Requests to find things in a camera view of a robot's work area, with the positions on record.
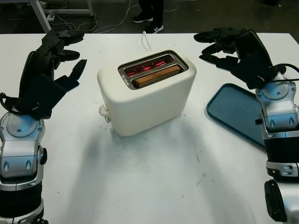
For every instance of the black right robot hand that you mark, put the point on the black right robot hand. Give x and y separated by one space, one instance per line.
257 56

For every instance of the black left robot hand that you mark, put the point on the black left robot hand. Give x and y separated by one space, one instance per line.
37 63

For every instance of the brown toast slice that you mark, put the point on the brown toast slice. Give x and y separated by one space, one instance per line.
157 77

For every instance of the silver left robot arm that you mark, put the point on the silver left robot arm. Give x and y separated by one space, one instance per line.
18 144

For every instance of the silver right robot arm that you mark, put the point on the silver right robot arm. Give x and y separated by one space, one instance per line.
278 105

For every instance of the white toaster lever knob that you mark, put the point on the white toaster lever knob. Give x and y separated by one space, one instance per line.
102 110

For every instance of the chrome toaster dial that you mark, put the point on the chrome toaster dial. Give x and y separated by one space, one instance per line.
107 119

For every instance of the person in dark trousers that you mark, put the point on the person in dark trousers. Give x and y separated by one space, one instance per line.
158 11

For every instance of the white two-slot toaster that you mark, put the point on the white two-slot toaster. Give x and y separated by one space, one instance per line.
149 109

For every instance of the white power strip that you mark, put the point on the white power strip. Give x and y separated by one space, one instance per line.
51 17

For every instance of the blue plastic tray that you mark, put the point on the blue plastic tray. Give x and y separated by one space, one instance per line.
231 109

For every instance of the black sneaker white sole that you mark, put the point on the black sneaker white sole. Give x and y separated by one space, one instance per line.
142 18
156 28

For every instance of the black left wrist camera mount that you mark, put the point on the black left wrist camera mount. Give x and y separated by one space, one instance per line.
39 93

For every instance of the white metal frame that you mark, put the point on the white metal frame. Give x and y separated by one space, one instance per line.
67 12

